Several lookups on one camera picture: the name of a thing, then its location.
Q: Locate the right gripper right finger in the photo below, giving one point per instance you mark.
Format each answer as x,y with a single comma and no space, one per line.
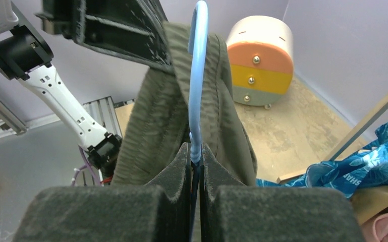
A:
233,211

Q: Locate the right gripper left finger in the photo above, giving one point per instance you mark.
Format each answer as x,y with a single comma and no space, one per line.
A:
156,211

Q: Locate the round pastel drawer box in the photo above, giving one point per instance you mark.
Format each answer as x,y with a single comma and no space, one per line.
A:
260,50

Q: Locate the light blue hanger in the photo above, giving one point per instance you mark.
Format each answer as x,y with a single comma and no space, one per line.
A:
197,49

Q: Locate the wooden clothes rack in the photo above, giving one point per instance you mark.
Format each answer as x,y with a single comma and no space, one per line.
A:
380,108

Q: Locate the blue patterned shorts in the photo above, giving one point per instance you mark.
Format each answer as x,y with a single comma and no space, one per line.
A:
365,169

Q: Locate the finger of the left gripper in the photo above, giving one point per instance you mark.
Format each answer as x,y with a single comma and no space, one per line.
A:
126,29

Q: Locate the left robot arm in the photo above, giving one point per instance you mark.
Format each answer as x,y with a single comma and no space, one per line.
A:
26,57

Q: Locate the olive green shorts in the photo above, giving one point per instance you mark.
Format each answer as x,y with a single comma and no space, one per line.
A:
158,123

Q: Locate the brown shorts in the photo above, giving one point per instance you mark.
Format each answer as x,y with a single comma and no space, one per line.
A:
369,202

